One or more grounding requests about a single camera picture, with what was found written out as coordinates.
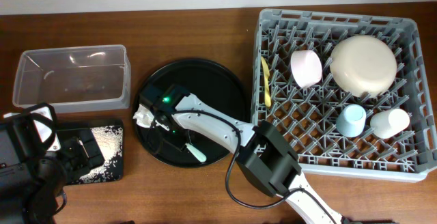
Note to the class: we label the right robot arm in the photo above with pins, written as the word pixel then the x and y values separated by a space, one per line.
pixel 264 157

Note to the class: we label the beige bowl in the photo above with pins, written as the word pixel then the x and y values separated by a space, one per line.
pixel 363 65

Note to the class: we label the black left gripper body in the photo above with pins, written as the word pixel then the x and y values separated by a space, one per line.
pixel 74 160

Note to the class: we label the black rectangular tray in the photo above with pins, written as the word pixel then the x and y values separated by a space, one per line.
pixel 90 124

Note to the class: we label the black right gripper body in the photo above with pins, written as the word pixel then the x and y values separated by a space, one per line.
pixel 173 138

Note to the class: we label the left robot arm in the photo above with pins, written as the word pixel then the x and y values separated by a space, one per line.
pixel 38 158

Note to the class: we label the white cup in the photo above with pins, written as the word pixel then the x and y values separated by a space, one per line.
pixel 386 124

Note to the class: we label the yellow plastic knife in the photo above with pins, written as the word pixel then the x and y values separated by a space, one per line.
pixel 266 75

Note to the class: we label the light blue cup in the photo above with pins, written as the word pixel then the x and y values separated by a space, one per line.
pixel 351 121

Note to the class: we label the clear plastic bin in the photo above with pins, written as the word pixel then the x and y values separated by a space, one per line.
pixel 74 79

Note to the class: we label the grey dishwasher rack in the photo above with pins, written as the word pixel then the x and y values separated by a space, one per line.
pixel 306 117

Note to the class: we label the black round tray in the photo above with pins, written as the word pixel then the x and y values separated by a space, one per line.
pixel 212 83

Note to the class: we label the pink cup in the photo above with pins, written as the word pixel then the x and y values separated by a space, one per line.
pixel 306 68

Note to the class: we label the pile of white rice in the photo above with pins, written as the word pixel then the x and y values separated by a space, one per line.
pixel 110 140

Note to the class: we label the white tissue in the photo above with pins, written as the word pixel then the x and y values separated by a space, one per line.
pixel 143 117

